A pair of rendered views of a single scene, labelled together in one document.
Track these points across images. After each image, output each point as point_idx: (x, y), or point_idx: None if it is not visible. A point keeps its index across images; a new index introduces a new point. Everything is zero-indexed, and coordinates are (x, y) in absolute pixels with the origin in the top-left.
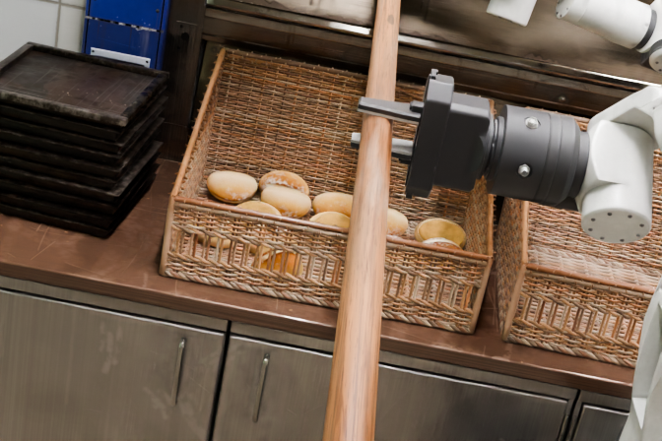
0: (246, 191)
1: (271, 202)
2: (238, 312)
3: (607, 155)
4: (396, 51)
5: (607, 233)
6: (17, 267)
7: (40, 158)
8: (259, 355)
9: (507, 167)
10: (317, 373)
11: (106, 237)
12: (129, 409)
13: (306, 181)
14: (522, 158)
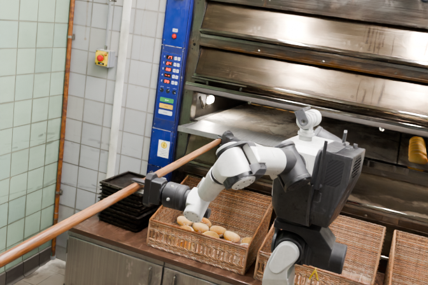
0: (188, 222)
1: (194, 227)
2: (166, 259)
3: (192, 196)
4: (169, 169)
5: (191, 219)
6: (103, 238)
7: (118, 205)
8: (173, 275)
9: (164, 198)
10: (191, 283)
11: (136, 233)
12: None
13: (211, 222)
14: (167, 195)
